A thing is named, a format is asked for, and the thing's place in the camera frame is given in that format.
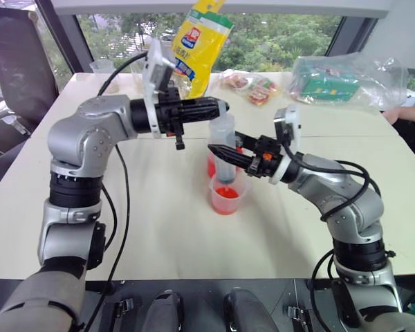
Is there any red snack packet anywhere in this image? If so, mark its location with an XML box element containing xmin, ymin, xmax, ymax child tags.
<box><xmin>219</xmin><ymin>70</ymin><xmax>254</xmax><ymax>91</ymax></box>
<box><xmin>245</xmin><ymin>79</ymin><xmax>284</xmax><ymax>107</ymax></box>

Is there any dark window frame post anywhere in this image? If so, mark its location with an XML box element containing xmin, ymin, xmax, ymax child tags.
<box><xmin>43</xmin><ymin>0</ymin><xmax>94</xmax><ymax>75</ymax></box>
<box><xmin>326</xmin><ymin>15</ymin><xmax>380</xmax><ymax>56</ymax></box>

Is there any clear plastic bottle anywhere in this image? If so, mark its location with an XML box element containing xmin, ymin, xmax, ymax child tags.
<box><xmin>208</xmin><ymin>100</ymin><xmax>237</xmax><ymax>185</ymax></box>

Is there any green cardboard box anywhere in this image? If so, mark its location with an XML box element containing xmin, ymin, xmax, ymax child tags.
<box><xmin>302</xmin><ymin>73</ymin><xmax>363</xmax><ymax>102</ymax></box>

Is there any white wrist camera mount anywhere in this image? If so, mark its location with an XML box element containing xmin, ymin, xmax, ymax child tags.
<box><xmin>140</xmin><ymin>38</ymin><xmax>177</xmax><ymax>139</ymax></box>
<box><xmin>268</xmin><ymin>103</ymin><xmax>302</xmax><ymax>184</ymax></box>

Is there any black strap buckle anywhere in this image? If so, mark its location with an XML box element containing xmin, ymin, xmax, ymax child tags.
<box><xmin>286</xmin><ymin>304</ymin><xmax>307</xmax><ymax>326</ymax></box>
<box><xmin>114</xmin><ymin>297</ymin><xmax>135</xmax><ymax>321</ymax></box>

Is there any yellow snack bag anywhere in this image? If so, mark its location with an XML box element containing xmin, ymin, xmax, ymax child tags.
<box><xmin>171</xmin><ymin>0</ymin><xmax>234</xmax><ymax>100</ymax></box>

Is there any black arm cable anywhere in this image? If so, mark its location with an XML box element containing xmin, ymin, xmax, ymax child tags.
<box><xmin>283</xmin><ymin>140</ymin><xmax>397</xmax><ymax>312</ymax></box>
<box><xmin>84</xmin><ymin>51</ymin><xmax>149</xmax><ymax>329</ymax></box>

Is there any black office chair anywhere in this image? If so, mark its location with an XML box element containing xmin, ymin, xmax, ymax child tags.
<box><xmin>0</xmin><ymin>5</ymin><xmax>62</xmax><ymax>163</ymax></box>

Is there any dark rounded shape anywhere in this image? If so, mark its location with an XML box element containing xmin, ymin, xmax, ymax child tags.
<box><xmin>223</xmin><ymin>286</ymin><xmax>281</xmax><ymax>332</ymax></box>
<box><xmin>148</xmin><ymin>289</ymin><xmax>186</xmax><ymax>332</ymax></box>

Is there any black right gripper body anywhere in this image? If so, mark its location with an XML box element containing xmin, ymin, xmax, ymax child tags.
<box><xmin>248</xmin><ymin>136</ymin><xmax>284</xmax><ymax>178</ymax></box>

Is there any clear cup with spout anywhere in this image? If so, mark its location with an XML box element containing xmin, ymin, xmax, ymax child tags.
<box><xmin>208</xmin><ymin>174</ymin><xmax>252</xmax><ymax>216</ymax></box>

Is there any clear cup red liquid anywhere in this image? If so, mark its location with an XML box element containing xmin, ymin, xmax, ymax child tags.
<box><xmin>205</xmin><ymin>147</ymin><xmax>245</xmax><ymax>179</ymax></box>

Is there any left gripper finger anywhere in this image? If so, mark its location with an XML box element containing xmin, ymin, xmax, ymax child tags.
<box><xmin>181</xmin><ymin>96</ymin><xmax>220</xmax><ymax>111</ymax></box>
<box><xmin>181</xmin><ymin>109</ymin><xmax>219</xmax><ymax>124</ymax></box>

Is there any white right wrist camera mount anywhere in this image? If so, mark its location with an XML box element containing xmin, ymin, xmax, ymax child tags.
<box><xmin>268</xmin><ymin>103</ymin><xmax>302</xmax><ymax>184</ymax></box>

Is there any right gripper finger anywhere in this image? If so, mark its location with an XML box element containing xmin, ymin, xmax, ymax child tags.
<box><xmin>234</xmin><ymin>131</ymin><xmax>260</xmax><ymax>153</ymax></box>
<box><xmin>207</xmin><ymin>144</ymin><xmax>255</xmax><ymax>172</ymax></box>

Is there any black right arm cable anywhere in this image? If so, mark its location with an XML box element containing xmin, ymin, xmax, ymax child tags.
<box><xmin>283</xmin><ymin>140</ymin><xmax>397</xmax><ymax>312</ymax></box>

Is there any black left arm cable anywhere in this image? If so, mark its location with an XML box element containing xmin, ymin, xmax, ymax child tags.
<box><xmin>84</xmin><ymin>51</ymin><xmax>149</xmax><ymax>329</ymax></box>

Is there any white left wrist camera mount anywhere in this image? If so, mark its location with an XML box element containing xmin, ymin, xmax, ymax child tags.
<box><xmin>140</xmin><ymin>38</ymin><xmax>177</xmax><ymax>139</ymax></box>

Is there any clear plastic bag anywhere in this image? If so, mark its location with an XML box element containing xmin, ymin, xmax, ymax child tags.
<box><xmin>289</xmin><ymin>53</ymin><xmax>409</xmax><ymax>112</ymax></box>

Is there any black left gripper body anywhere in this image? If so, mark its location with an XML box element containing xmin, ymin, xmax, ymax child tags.
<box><xmin>156</xmin><ymin>86</ymin><xmax>187</xmax><ymax>151</ymax></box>

